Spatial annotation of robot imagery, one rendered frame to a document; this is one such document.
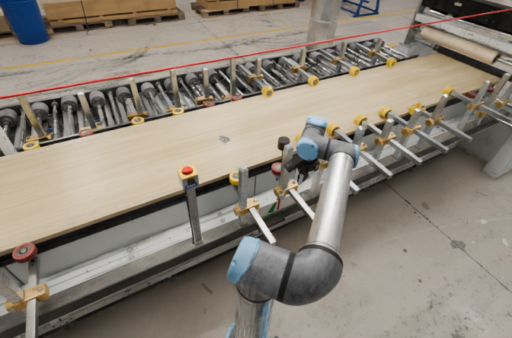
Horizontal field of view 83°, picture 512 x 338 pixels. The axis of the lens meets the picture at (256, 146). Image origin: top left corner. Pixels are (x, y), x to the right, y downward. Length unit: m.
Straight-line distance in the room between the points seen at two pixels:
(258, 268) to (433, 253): 2.25
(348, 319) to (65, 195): 1.87
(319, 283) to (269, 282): 0.11
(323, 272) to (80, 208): 1.26
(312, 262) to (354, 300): 1.66
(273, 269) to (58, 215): 1.22
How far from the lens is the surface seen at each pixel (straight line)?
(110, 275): 1.65
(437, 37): 3.85
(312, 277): 0.72
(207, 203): 1.76
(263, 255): 0.72
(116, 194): 1.67
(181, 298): 2.28
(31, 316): 1.56
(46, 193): 1.83
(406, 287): 2.57
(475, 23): 3.71
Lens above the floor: 2.08
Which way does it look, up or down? 40 degrees down
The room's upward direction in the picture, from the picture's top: 3 degrees clockwise
